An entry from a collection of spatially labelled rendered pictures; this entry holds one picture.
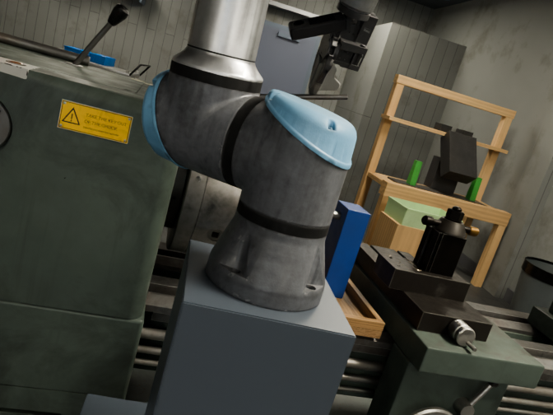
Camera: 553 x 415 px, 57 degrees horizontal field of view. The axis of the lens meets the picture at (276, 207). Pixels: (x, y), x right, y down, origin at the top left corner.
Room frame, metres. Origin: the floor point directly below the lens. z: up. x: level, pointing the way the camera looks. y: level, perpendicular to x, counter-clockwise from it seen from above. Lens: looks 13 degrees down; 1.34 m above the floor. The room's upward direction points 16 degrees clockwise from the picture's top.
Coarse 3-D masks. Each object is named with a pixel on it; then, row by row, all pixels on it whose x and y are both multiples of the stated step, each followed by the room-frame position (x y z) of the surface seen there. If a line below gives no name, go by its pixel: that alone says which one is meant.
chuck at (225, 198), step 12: (216, 180) 0.98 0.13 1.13; (204, 192) 0.97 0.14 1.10; (216, 192) 0.98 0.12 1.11; (228, 192) 0.98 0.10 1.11; (240, 192) 0.99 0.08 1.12; (204, 204) 0.97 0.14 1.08; (216, 204) 0.98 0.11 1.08; (228, 204) 0.98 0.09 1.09; (204, 216) 0.97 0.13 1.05; (216, 216) 0.98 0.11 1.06; (228, 216) 0.98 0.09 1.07; (204, 228) 0.98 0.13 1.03; (216, 228) 0.99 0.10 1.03; (204, 240) 1.00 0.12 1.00; (216, 240) 1.00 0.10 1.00
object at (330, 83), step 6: (318, 66) 1.15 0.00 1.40; (318, 72) 1.14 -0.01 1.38; (330, 72) 1.15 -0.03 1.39; (324, 78) 1.15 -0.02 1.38; (330, 78) 1.15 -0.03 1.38; (312, 84) 1.16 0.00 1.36; (318, 84) 1.14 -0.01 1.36; (324, 84) 1.16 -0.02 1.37; (330, 84) 1.16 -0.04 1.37; (336, 84) 1.16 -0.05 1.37; (312, 90) 1.16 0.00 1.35; (318, 90) 1.16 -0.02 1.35; (324, 90) 1.17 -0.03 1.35; (330, 90) 1.17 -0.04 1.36; (336, 90) 1.17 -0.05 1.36
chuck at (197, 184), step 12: (192, 180) 0.96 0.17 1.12; (204, 180) 0.97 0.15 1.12; (192, 192) 0.96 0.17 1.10; (180, 204) 1.00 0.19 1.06; (192, 204) 0.96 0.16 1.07; (180, 216) 0.96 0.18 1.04; (192, 216) 0.97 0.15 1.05; (168, 228) 1.16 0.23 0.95; (180, 228) 0.97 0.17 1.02; (192, 228) 0.98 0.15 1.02; (168, 240) 1.07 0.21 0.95; (180, 240) 0.99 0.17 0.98
